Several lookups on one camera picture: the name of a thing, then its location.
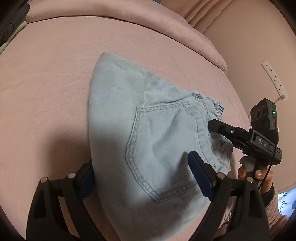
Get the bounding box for black camera box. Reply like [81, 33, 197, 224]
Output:
[250, 98, 278, 137]

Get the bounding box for pink curtain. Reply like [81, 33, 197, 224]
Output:
[161, 0, 233, 33]

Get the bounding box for person's right hand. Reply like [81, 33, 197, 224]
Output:
[238, 157, 273, 194]

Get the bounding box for light blue denim pants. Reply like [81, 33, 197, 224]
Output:
[88, 53, 233, 240]

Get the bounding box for white power strip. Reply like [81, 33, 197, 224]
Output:
[261, 60, 288, 101]

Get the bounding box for pink sleeve forearm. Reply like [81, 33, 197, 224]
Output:
[261, 185, 288, 240]

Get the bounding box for pink rolled duvet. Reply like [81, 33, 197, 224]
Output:
[26, 1, 228, 72]

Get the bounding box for pink bed sheet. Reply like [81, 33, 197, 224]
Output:
[1, 16, 249, 236]

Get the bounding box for dark folded clothes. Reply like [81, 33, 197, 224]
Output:
[1, 3, 30, 46]

